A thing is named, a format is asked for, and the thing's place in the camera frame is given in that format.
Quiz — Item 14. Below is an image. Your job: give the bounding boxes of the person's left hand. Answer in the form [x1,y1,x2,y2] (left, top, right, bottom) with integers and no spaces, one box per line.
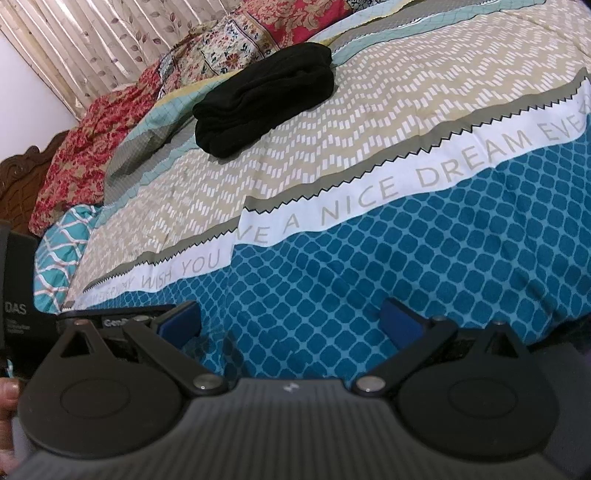
[0,377,22,420]

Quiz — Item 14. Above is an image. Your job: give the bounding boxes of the beige leaf-print curtain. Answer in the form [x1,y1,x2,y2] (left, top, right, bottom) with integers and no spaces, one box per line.
[0,0,234,126]

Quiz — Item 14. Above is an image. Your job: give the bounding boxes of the teal lattice pillow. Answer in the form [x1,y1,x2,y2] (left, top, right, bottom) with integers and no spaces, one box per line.
[33,204,100,315]

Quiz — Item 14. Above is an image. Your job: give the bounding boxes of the patterned bedspread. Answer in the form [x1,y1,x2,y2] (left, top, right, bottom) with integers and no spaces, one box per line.
[65,0,591,384]

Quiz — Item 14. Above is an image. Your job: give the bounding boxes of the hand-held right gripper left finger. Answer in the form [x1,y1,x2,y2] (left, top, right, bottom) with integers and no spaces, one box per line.
[34,301,228,397]

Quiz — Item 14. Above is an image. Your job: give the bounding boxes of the red beige floral cushion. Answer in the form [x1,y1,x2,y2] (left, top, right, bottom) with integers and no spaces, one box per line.
[245,0,357,52]

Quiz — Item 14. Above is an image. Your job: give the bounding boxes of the black pants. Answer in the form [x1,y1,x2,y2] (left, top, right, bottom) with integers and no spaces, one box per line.
[192,42,334,158]

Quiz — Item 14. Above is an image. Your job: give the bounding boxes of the cream floral cushion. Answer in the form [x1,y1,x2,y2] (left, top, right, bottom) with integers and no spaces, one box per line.
[159,10,286,89]

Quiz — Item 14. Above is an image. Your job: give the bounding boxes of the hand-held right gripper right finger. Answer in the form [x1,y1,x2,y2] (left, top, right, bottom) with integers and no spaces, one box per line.
[352,298,546,397]

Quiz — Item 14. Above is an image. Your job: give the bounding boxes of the carved wooden headboard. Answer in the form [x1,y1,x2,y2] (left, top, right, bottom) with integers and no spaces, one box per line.
[0,130,73,232]

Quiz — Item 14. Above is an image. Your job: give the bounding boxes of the red floral blanket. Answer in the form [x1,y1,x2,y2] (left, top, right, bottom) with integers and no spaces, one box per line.
[28,69,163,234]

